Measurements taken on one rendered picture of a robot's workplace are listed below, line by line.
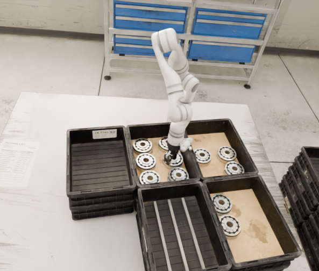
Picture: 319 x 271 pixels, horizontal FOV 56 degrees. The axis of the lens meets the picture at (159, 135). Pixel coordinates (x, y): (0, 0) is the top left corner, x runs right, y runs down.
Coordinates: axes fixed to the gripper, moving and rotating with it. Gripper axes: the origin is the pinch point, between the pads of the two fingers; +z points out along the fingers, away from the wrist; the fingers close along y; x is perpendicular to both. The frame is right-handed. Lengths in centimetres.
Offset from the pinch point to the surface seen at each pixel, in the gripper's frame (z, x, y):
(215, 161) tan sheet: 5.3, 17.9, -17.1
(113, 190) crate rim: -5.5, -9.1, 34.5
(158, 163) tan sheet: 4.9, -5.5, 3.0
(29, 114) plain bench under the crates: 18, -97, 11
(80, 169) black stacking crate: 4.5, -33.8, 29.7
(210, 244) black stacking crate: 4.9, 36.2, 26.0
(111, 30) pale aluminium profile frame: 29, -145, -128
